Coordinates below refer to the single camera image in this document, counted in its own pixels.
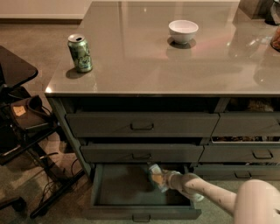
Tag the brown bag with tag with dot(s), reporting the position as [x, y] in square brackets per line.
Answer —
[29, 113]

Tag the bottom right drawer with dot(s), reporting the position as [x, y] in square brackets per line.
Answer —
[238, 172]

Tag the blue plastic water bottle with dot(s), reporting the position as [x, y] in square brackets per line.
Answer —
[156, 169]

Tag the middle right drawer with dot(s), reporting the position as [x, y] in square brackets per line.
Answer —
[240, 152]

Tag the brown object counter edge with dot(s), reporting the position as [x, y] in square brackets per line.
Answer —
[275, 41]

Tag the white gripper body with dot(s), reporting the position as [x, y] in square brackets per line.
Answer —
[175, 179]

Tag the top right drawer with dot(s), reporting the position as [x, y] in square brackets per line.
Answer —
[248, 124]

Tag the top left drawer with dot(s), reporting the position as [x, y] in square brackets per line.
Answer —
[141, 124]

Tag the grey drawer cabinet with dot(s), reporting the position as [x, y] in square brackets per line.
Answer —
[229, 66]

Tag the black side table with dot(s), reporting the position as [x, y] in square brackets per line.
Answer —
[15, 71]

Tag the green soda can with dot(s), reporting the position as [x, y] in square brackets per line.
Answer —
[78, 47]

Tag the open bottom left drawer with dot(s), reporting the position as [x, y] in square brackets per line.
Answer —
[126, 192]

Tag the black cart frame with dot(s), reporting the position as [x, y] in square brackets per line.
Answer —
[16, 141]

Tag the middle left drawer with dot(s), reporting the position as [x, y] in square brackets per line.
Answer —
[140, 152]

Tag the white ceramic bowl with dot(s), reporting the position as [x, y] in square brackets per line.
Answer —
[182, 31]

